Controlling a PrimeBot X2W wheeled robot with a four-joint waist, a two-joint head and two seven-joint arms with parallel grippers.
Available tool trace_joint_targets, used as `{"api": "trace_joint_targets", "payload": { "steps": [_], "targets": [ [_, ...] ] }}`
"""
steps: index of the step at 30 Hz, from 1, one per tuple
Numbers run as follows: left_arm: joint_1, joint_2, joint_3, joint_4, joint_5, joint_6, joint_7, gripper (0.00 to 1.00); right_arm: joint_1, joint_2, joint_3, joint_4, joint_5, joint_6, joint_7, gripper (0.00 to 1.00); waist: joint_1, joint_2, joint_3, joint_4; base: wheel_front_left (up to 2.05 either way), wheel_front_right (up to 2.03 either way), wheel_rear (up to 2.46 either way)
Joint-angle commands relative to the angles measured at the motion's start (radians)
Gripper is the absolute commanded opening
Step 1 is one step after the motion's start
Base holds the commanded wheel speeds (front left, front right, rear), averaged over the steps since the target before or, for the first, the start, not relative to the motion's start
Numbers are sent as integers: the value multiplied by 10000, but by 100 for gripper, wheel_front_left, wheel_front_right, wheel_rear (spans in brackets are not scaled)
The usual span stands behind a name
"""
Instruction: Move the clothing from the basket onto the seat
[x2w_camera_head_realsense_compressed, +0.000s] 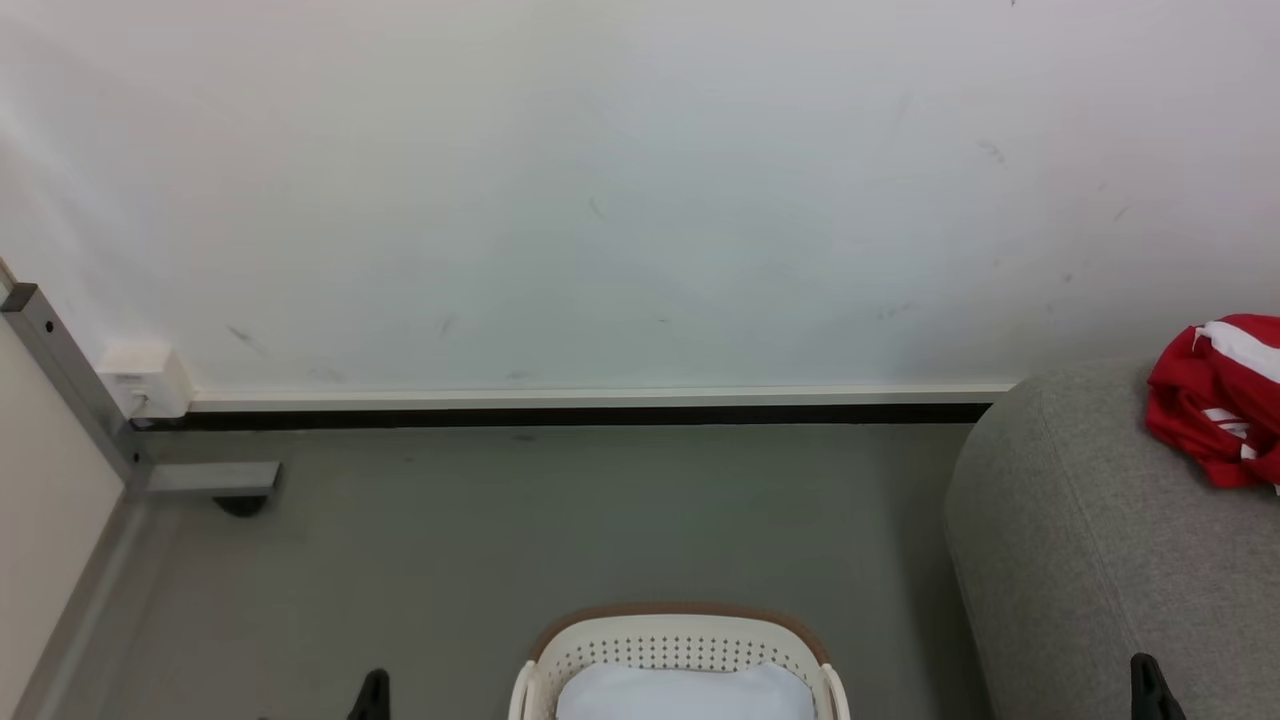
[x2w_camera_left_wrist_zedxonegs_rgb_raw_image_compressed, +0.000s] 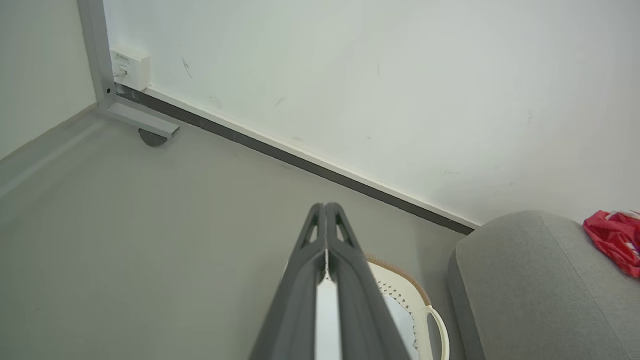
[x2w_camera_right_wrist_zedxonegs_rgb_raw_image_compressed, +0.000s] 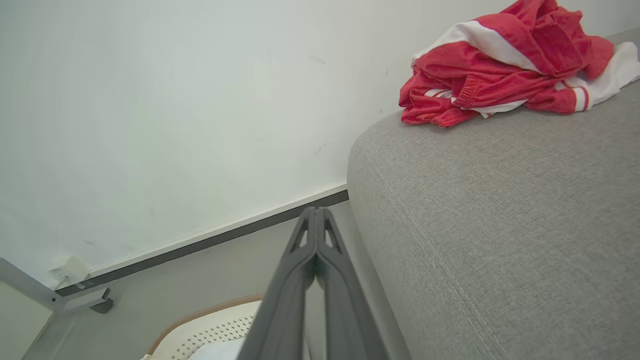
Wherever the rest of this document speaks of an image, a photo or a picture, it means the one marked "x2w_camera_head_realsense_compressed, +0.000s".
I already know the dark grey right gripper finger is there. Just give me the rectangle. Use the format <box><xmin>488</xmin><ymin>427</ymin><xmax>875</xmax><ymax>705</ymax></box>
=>
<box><xmin>1130</xmin><ymin>653</ymin><xmax>1187</xmax><ymax>720</ymax></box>

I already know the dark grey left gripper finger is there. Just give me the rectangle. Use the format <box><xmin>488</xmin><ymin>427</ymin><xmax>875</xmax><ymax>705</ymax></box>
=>
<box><xmin>347</xmin><ymin>668</ymin><xmax>391</xmax><ymax>720</ymax></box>

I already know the red and white jersey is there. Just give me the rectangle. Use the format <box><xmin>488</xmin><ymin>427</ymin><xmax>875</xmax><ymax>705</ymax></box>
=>
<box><xmin>1145</xmin><ymin>314</ymin><xmax>1280</xmax><ymax>494</ymax></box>

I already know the grey fabric sofa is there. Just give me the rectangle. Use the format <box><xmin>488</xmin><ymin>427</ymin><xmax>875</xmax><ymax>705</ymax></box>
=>
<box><xmin>944</xmin><ymin>356</ymin><xmax>1280</xmax><ymax>720</ymax></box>

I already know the white perforated laundry basket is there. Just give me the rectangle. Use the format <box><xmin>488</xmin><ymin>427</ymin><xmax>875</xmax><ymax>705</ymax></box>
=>
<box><xmin>507</xmin><ymin>603</ymin><xmax>851</xmax><ymax>720</ymax></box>

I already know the beige partition panel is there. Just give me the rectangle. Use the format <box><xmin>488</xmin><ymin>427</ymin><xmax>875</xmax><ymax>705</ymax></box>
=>
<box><xmin>0</xmin><ymin>258</ymin><xmax>127</xmax><ymax>717</ymax></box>

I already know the white baseboard trim strip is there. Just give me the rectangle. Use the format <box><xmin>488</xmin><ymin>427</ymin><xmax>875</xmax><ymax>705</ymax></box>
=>
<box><xmin>188</xmin><ymin>382</ymin><xmax>1021</xmax><ymax>412</ymax></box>

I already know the grey metal frame leg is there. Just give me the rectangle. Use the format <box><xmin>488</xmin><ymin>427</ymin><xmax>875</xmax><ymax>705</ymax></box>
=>
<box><xmin>0</xmin><ymin>283</ymin><xmax>283</xmax><ymax>501</ymax></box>

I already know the white wall junction box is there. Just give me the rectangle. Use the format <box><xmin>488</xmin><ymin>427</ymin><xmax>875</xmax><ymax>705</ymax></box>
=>
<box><xmin>97</xmin><ymin>342</ymin><xmax>195</xmax><ymax>421</ymax></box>

